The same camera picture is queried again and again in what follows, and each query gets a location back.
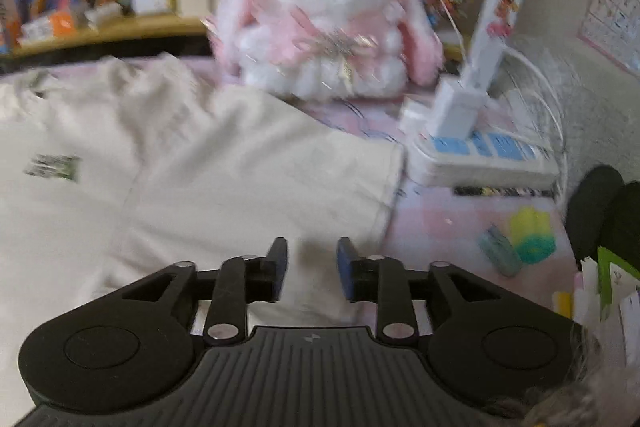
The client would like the cream garment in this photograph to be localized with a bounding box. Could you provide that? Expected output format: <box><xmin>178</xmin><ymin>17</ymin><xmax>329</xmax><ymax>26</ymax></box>
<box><xmin>0</xmin><ymin>54</ymin><xmax>406</xmax><ymax>427</ymax></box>

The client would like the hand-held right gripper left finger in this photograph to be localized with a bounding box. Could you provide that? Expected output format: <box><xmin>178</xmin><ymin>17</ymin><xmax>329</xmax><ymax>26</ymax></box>
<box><xmin>121</xmin><ymin>237</ymin><xmax>290</xmax><ymax>349</ymax></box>

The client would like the pink printed desk mat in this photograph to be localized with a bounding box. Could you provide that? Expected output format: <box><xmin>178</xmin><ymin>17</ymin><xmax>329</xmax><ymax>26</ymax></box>
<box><xmin>50</xmin><ymin>54</ymin><xmax>578</xmax><ymax>323</ymax></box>

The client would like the dark rounded object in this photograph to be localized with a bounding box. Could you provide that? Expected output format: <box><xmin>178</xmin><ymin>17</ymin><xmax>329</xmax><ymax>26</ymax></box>
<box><xmin>565</xmin><ymin>164</ymin><xmax>640</xmax><ymax>273</ymax></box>

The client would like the orange and white box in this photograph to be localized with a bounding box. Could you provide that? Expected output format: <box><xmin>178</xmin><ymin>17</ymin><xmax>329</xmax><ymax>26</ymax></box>
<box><xmin>20</xmin><ymin>9</ymin><xmax>79</xmax><ymax>42</ymax></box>

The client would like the teal eraser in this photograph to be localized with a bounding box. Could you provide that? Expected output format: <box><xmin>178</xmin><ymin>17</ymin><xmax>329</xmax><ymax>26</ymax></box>
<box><xmin>477</xmin><ymin>224</ymin><xmax>524</xmax><ymax>278</ymax></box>

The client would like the white desk lamp with stickers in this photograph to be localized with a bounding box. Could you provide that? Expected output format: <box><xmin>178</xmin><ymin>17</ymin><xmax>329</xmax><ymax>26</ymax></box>
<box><xmin>397</xmin><ymin>0</ymin><xmax>561</xmax><ymax>188</ymax></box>

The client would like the pile of paper notes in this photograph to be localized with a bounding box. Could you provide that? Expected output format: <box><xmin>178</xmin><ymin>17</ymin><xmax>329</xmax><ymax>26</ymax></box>
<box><xmin>550</xmin><ymin>247</ymin><xmax>640</xmax><ymax>360</ymax></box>

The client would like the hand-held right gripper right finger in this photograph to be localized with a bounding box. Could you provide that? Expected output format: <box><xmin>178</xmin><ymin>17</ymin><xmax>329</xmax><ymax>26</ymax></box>
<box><xmin>336</xmin><ymin>237</ymin><xmax>505</xmax><ymax>348</ymax></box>

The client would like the yellow green squishy toy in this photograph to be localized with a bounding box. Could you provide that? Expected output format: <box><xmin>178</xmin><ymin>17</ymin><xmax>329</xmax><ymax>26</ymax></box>
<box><xmin>507</xmin><ymin>207</ymin><xmax>557</xmax><ymax>266</ymax></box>

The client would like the small white box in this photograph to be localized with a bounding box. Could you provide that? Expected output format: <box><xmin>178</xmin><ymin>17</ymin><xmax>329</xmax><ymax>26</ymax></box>
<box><xmin>85</xmin><ymin>2</ymin><xmax>124</xmax><ymax>28</ymax></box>

